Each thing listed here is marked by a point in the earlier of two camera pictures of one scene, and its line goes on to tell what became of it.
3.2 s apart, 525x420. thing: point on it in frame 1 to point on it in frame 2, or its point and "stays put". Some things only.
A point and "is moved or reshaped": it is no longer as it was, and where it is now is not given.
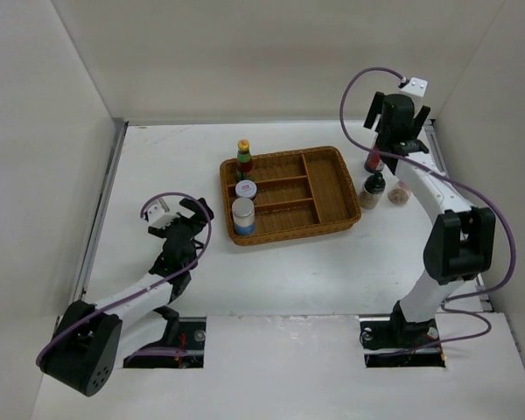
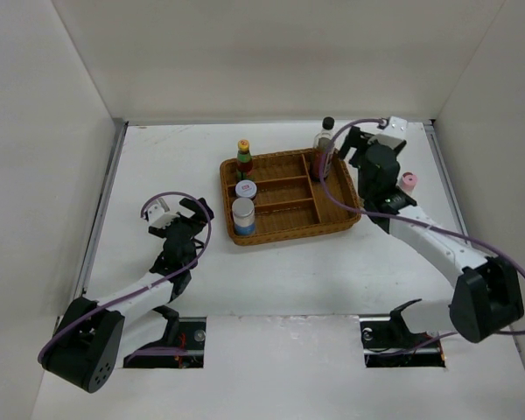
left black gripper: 197,227 stays put
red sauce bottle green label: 244,164 stays put
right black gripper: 375,109 to 356,138
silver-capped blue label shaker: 243,216 stays put
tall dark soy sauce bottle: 374,162 is moved or reshaped
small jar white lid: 246,189 stays put
